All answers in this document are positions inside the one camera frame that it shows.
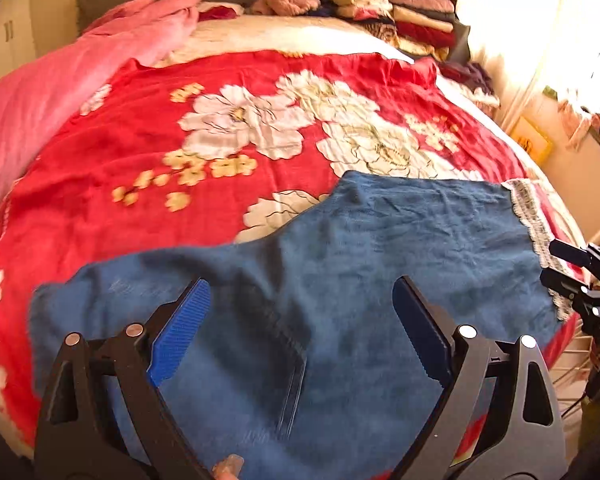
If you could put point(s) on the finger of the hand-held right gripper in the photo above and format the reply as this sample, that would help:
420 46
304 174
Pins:
570 255
562 284

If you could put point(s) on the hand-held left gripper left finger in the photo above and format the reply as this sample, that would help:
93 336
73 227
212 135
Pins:
180 330

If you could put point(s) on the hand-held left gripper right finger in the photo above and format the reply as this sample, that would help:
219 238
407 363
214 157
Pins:
420 330

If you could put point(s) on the blue denim pants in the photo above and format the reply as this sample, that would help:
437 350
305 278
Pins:
330 260

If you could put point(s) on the person's right forearm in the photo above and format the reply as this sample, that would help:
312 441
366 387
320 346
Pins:
597 440

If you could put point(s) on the yellow box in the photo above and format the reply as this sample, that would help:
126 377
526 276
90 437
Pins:
530 140

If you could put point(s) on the floral cloth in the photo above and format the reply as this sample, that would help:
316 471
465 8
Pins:
580 120

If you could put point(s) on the red floral blanket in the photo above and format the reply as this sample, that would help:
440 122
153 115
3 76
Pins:
180 160

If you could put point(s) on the pink quilt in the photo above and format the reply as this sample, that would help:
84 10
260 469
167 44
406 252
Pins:
55 85

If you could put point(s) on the pile of folded clothes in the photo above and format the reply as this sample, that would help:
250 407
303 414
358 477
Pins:
410 15

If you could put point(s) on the cream bedsheet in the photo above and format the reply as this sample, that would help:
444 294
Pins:
280 32

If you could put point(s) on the dark red cloth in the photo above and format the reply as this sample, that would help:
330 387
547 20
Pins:
220 11

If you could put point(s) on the white wardrobe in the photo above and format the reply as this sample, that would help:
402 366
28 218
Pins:
10 35

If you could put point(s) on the pink fuzzy garment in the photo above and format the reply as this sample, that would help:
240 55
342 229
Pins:
290 0

